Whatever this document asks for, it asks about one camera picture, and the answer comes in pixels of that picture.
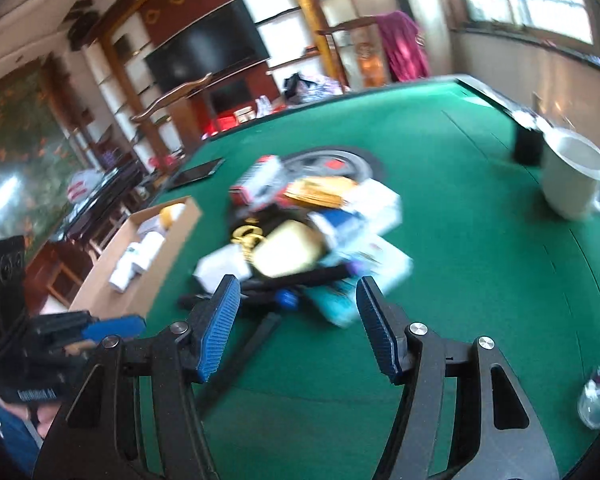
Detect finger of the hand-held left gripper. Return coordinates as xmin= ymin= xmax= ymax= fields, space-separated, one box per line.
xmin=82 ymin=315 xmax=147 ymax=343

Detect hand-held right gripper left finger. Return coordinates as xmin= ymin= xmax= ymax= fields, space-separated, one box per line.
xmin=32 ymin=274 xmax=242 ymax=480

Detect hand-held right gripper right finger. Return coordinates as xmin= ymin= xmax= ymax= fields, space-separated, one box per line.
xmin=356 ymin=276 xmax=561 ymax=480

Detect black marker green ends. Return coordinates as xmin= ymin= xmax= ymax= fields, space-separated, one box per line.
xmin=200 ymin=311 xmax=286 ymax=411

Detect teal packet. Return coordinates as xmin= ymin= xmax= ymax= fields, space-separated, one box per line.
xmin=307 ymin=282 xmax=363 ymax=330

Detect small grey white box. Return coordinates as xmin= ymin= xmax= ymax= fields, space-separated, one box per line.
xmin=194 ymin=245 xmax=253 ymax=293

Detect cardboard box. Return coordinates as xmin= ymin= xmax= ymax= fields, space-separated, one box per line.
xmin=70 ymin=196 xmax=203 ymax=321

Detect white plastic bottle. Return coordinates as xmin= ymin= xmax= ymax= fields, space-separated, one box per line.
xmin=137 ymin=231 xmax=167 ymax=272
xmin=108 ymin=265 xmax=131 ymax=293

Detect white labelled bottle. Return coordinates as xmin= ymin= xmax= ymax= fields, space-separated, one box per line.
xmin=120 ymin=242 xmax=145 ymax=277

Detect white printed packet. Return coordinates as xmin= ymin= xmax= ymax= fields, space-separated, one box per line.
xmin=347 ymin=237 xmax=413 ymax=296

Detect blue round cap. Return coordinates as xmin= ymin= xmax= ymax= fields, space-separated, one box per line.
xmin=275 ymin=290 xmax=299 ymax=314

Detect black pouch gold print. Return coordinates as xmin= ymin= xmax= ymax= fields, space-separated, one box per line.
xmin=230 ymin=212 xmax=281 ymax=263

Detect blue white box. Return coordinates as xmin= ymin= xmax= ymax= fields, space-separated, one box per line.
xmin=307 ymin=207 xmax=376 ymax=256

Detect pale yellow packet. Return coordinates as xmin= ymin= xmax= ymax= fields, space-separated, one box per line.
xmin=159 ymin=204 xmax=187 ymax=231

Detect red white bag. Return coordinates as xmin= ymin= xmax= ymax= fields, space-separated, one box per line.
xmin=67 ymin=170 xmax=101 ymax=204

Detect red grey box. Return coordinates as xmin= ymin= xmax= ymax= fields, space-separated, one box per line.
xmin=229 ymin=155 xmax=288 ymax=208

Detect black smartphone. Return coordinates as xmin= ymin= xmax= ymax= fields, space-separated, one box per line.
xmin=170 ymin=158 xmax=226 ymax=190

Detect green landscape painting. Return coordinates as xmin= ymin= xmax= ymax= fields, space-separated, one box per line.
xmin=0 ymin=60 xmax=96 ymax=241

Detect red storage box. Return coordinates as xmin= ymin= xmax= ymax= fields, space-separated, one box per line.
xmin=200 ymin=114 xmax=242 ymax=137

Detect clear plastic packet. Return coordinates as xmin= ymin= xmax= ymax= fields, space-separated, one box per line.
xmin=577 ymin=366 xmax=600 ymax=431

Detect black stepper motor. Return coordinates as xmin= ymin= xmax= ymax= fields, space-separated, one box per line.
xmin=512 ymin=122 xmax=546 ymax=166

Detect wooden chair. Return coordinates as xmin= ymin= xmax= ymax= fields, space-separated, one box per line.
xmin=316 ymin=15 xmax=396 ymax=86
xmin=130 ymin=72 xmax=216 ymax=151

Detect white cup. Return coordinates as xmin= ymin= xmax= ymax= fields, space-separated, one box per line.
xmin=540 ymin=127 xmax=600 ymax=221

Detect patterned bag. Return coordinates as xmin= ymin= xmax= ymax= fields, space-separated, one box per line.
xmin=282 ymin=72 xmax=348 ymax=106

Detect black television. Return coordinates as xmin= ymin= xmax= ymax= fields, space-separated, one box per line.
xmin=144 ymin=0 xmax=272 ymax=93

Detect dark red cloth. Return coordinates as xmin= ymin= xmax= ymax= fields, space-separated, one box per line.
xmin=377 ymin=10 xmax=431 ymax=83

